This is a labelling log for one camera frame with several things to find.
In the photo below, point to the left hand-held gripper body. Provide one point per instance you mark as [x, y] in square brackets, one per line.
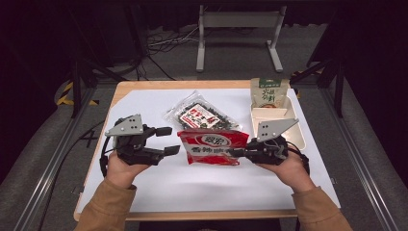
[131, 150]

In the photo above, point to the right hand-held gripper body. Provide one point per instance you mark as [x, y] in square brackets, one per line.
[269, 150]

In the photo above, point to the white plastic divided storage box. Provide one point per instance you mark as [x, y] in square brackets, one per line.
[296, 134]

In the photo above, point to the red seasoning packet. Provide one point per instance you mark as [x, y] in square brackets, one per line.
[208, 144]

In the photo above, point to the beige and green seasoning packet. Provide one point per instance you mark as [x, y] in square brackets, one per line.
[268, 93]

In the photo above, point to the person's left hand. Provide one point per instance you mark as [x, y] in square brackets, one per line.
[120, 171]

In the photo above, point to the person's right hand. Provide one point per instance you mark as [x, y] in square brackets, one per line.
[293, 174]

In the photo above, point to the clear packet of dark spices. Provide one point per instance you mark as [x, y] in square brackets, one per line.
[198, 115]

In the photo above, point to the black metal stand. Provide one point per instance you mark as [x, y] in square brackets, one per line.
[338, 86]
[76, 83]

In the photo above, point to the yellow and black striped tape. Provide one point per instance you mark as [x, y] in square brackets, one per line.
[65, 91]

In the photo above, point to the grey metal floor stand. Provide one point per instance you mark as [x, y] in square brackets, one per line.
[239, 19]

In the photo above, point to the aluminium floor rail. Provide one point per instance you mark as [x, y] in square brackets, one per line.
[48, 170]
[362, 173]

